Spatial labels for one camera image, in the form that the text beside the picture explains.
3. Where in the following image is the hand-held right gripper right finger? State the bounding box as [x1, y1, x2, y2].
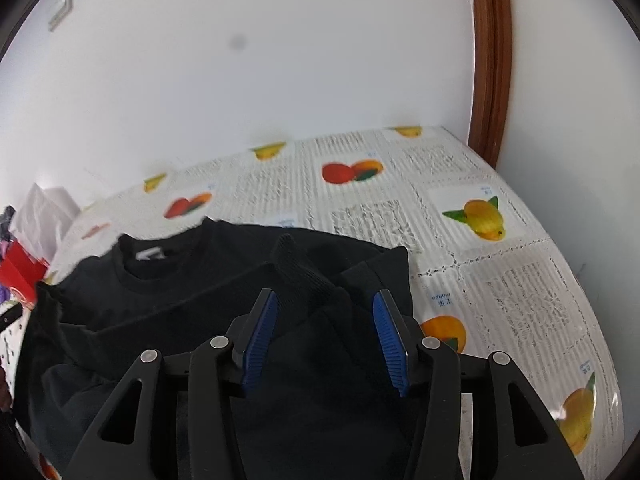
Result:
[372, 288, 586, 480]

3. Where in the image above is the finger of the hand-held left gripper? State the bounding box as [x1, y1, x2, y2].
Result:
[0, 304, 25, 334]

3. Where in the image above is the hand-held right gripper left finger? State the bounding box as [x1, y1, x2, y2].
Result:
[65, 288, 279, 480]

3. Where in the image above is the black sweatshirt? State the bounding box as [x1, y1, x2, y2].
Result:
[14, 217, 417, 480]

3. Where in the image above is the red paper bag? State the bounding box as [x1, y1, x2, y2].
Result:
[0, 240, 52, 307]

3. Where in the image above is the white plastic bag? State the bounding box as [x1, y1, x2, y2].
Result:
[10, 182, 84, 262]

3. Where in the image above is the fruit print tablecloth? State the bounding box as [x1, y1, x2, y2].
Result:
[37, 125, 627, 480]

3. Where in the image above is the brown wooden door frame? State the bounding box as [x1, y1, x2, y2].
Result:
[465, 0, 514, 172]

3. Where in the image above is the white light switch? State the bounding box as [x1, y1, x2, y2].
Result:
[47, 0, 75, 31]

